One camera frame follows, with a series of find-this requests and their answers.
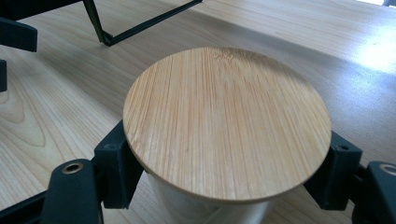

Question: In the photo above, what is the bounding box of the black metal-legged shelf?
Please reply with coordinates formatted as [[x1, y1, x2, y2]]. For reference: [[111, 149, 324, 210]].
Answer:
[[0, 0, 204, 48]]

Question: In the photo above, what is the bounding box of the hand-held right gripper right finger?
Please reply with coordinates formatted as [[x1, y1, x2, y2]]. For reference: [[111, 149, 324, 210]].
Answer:
[[303, 130, 364, 212]]

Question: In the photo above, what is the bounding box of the glass jar with bamboo lid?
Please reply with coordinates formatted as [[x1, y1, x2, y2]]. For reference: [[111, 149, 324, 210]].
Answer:
[[121, 46, 332, 224]]

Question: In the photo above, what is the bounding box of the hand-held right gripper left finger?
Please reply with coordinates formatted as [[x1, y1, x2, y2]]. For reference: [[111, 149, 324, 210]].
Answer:
[[92, 119, 146, 210]]

